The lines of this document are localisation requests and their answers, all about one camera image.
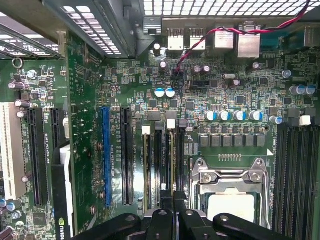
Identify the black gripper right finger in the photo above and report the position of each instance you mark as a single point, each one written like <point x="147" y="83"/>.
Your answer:
<point x="192" y="227"/>

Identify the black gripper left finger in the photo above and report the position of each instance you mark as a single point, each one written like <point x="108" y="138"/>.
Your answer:
<point x="160" y="225"/>

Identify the green RAM stick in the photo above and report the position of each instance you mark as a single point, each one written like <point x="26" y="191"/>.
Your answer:
<point x="172" y="162"/>

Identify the black RAM slot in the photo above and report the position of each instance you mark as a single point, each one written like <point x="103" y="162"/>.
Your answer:
<point x="305" y="175"/>
<point x="294" y="175"/>
<point x="181" y="155"/>
<point x="145" y="130"/>
<point x="316" y="175"/>
<point x="282" y="175"/>
<point x="171" y="123"/>
<point x="158" y="162"/>

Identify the metal socket locking lever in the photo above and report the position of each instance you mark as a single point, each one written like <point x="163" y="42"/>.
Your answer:
<point x="195" y="195"/>
<point x="267" y="200"/>

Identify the silver CPU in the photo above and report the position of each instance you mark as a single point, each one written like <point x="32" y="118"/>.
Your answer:
<point x="230" y="207"/>

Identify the long black expansion slot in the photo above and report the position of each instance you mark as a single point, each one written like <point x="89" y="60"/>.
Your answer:
<point x="37" y="162"/>
<point x="127" y="155"/>

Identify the blue expansion slot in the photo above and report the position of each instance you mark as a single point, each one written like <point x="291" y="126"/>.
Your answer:
<point x="106" y="150"/>

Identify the green motherboard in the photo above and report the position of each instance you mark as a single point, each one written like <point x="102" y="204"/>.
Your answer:
<point x="225" y="100"/>

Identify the short black expansion slot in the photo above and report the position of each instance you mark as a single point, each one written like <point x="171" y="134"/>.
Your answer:
<point x="55" y="125"/>

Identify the white expansion slot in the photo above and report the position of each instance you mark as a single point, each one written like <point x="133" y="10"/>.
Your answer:
<point x="11" y="150"/>

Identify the black PC case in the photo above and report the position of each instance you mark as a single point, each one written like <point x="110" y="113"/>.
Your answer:
<point x="200" y="10"/>

